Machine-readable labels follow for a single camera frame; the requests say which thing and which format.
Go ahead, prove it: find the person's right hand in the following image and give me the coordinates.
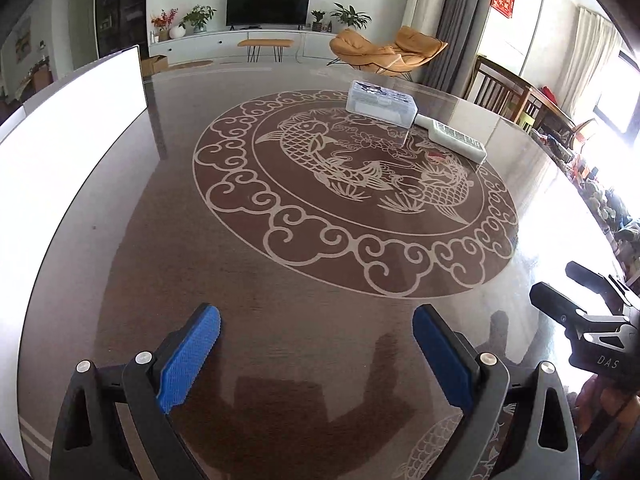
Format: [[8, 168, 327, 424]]
[[575, 375, 639, 442]]

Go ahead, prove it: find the wooden chair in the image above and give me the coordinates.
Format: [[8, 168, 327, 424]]
[[463, 55, 577, 134]]

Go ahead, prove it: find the clear plastic storage box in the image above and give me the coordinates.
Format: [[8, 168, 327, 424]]
[[346, 80, 418, 129]]

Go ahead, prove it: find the orange rocking chair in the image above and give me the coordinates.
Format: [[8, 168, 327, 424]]
[[329, 26, 448, 80]]

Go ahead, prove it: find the white cardboard box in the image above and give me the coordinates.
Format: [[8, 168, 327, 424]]
[[0, 44, 149, 361]]

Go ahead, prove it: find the grey curtain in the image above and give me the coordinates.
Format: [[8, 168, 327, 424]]
[[422, 0, 490, 96]]

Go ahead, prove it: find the leafy potted plant right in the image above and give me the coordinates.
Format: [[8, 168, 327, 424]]
[[331, 2, 372, 30]]

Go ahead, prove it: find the brown cardboard box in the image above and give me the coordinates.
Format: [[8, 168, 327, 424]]
[[140, 55, 169, 78]]

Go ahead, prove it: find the oval cat scratcher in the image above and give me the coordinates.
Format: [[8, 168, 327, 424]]
[[168, 60, 213, 70]]

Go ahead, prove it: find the white tv cabinet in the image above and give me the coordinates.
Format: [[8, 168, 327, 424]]
[[149, 29, 335, 65]]

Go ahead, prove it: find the wooden bench stool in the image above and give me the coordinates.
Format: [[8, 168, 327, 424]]
[[238, 38, 294, 63]]

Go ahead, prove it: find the red flower vase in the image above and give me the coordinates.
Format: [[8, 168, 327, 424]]
[[151, 8, 178, 41]]

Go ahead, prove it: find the black television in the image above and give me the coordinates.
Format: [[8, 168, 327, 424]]
[[226, 0, 310, 28]]

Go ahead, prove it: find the green potted plant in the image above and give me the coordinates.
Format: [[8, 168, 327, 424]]
[[180, 4, 216, 34]]

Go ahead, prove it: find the black glass display cabinet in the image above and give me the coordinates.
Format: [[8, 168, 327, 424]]
[[94, 0, 149, 58]]

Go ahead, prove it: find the red wall decoration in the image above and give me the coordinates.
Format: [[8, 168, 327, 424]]
[[490, 0, 515, 18]]

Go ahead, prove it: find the wall painting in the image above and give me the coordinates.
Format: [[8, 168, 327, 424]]
[[15, 30, 32, 63]]

